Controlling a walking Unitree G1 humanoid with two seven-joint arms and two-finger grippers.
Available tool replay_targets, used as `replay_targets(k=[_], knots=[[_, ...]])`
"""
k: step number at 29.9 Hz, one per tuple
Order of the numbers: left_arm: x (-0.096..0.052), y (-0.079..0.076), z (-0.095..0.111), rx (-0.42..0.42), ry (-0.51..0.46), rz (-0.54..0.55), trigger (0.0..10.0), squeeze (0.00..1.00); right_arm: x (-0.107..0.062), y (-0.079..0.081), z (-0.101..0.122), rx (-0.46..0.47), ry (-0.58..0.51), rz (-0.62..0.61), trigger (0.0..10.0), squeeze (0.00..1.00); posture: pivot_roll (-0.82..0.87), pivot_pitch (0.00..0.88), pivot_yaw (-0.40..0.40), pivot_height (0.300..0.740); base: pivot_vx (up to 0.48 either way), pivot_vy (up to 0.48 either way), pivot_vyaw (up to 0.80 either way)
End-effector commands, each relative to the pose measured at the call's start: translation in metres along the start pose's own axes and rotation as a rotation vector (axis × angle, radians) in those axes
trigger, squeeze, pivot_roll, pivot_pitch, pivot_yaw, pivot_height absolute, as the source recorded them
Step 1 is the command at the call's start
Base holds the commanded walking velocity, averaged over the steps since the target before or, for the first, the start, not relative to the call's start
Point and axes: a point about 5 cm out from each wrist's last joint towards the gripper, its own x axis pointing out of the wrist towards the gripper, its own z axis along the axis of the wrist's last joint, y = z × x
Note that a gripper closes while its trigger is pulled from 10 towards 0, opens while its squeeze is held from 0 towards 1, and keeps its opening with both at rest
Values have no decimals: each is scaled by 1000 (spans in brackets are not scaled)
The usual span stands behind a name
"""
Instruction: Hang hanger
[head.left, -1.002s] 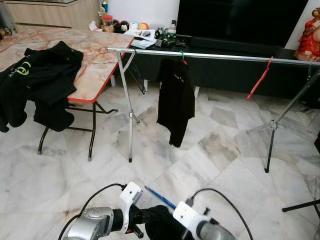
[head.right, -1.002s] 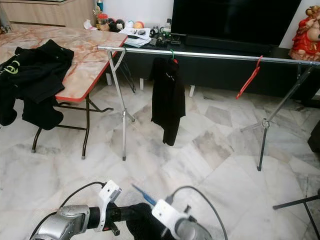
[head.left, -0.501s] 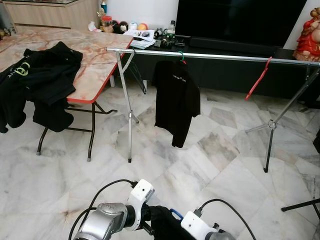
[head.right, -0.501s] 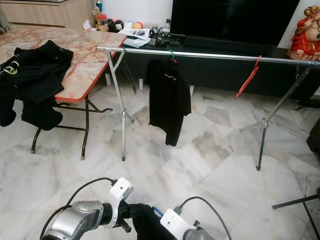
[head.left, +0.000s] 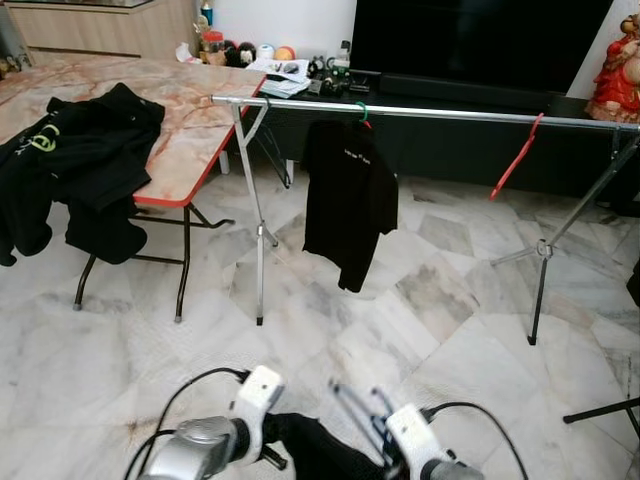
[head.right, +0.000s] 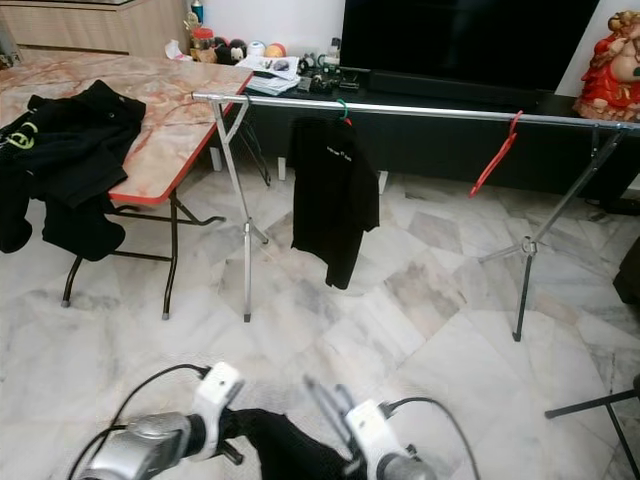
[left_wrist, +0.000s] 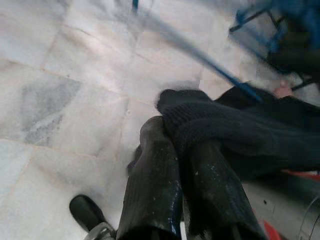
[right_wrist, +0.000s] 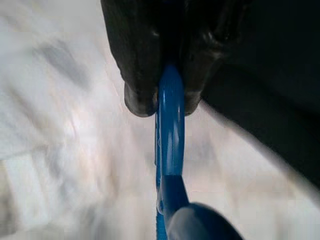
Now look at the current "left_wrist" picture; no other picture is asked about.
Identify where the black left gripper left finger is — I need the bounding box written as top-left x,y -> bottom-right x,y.
116,116 -> 183,240

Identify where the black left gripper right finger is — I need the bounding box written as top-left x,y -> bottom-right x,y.
179,143 -> 266,240

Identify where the black fonemax t-shirt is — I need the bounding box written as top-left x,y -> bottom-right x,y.
154,84 -> 320,181

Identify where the blue clothes hanger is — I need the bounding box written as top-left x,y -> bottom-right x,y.
131,0 -> 320,102

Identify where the black robot foot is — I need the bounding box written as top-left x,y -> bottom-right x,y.
69,194 -> 111,235

